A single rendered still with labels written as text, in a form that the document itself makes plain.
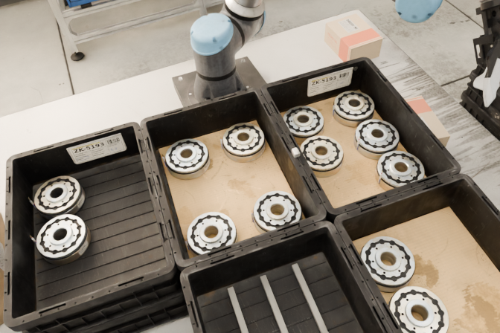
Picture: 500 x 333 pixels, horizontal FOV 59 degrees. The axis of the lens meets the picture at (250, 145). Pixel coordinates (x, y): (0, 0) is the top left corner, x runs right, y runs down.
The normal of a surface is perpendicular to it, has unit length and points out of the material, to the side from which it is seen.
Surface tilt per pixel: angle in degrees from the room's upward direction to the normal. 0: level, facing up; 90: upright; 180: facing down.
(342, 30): 0
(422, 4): 87
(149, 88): 0
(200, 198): 0
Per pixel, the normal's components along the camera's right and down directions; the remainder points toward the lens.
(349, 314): -0.06, -0.64
